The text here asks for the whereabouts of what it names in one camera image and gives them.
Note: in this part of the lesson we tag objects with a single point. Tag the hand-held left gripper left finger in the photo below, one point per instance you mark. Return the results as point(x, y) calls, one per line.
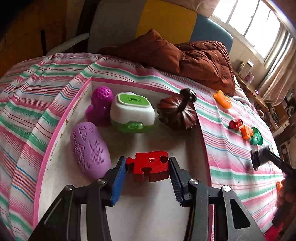
point(118, 185)

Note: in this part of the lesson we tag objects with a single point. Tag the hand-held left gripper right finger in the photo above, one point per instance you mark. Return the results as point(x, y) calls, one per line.
point(177, 185)

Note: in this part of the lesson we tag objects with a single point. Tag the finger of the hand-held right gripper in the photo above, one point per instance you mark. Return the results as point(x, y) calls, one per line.
point(281, 163)

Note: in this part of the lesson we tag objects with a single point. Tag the grey canister with black base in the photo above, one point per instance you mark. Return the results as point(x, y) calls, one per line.
point(259, 157)

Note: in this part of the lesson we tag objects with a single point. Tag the red puzzle piece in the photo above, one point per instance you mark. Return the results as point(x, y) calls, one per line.
point(148, 165)

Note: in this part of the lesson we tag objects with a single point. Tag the green cylinder stand toy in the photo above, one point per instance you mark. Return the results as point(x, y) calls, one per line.
point(255, 137)

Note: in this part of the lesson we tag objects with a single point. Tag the purple embossed oval soap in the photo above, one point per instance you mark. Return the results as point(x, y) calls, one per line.
point(91, 150)

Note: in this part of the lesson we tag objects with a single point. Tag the orange cube block toy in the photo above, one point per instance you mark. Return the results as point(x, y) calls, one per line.
point(247, 132)

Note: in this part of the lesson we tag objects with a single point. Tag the white tray with pink rim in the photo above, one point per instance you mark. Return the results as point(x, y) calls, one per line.
point(143, 143)

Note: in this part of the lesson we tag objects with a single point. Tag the red metallic tube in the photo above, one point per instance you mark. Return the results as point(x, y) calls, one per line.
point(235, 123)

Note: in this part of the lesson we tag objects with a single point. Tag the brown wooden pumpkin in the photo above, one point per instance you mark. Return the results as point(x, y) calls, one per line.
point(178, 113)

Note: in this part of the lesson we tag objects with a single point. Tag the white green plastic box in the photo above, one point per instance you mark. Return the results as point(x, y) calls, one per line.
point(131, 111)

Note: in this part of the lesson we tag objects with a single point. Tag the purple dotted toy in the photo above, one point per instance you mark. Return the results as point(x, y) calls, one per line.
point(100, 102)

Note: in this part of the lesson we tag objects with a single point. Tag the yellow-orange slide toy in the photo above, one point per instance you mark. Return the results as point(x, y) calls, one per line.
point(223, 99)

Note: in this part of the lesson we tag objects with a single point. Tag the wooden desk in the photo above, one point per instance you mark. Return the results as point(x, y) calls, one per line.
point(248, 89)

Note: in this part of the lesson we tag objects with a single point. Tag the purple jar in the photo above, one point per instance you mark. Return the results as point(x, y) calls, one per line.
point(249, 76)

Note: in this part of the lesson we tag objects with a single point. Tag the beige curtain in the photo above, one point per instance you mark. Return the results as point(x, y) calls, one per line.
point(279, 69)

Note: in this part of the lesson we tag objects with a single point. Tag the pink green striped blanket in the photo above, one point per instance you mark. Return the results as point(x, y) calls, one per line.
point(27, 97)

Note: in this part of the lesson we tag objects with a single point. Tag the brown pillow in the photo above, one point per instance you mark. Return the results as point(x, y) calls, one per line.
point(150, 48)

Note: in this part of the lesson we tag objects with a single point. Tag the window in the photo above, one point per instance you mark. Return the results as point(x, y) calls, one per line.
point(249, 25)

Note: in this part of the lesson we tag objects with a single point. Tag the grey yellow blue headboard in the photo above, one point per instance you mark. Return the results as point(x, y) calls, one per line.
point(166, 20)

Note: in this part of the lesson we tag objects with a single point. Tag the wooden wardrobe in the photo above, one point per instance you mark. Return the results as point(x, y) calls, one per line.
point(23, 34)

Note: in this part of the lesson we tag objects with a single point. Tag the white rail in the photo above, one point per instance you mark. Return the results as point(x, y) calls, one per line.
point(69, 42)

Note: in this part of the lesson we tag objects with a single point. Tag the black post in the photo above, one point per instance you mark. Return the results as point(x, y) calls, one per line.
point(84, 20)

